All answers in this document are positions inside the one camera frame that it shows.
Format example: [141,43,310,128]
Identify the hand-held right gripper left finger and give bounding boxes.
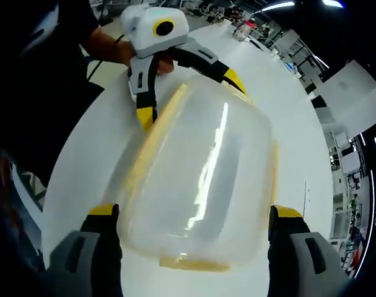
[42,202,124,297]

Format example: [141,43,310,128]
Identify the clear bottle red cap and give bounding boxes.
[234,19,256,43]

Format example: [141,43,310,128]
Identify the clear plastic storage box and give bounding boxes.
[115,74,277,264]

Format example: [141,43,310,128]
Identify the person's left hand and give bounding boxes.
[155,54,175,75]

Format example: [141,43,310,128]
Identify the person in dark shirt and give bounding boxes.
[0,0,105,192]

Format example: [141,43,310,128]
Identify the white cabinet row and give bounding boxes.
[328,129,364,270]

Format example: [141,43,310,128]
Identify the white paper sheet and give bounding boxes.
[301,180,308,219]

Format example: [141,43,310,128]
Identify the black bin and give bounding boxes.
[311,94,328,110]

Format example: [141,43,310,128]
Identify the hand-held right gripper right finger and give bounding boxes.
[267,204,352,297]

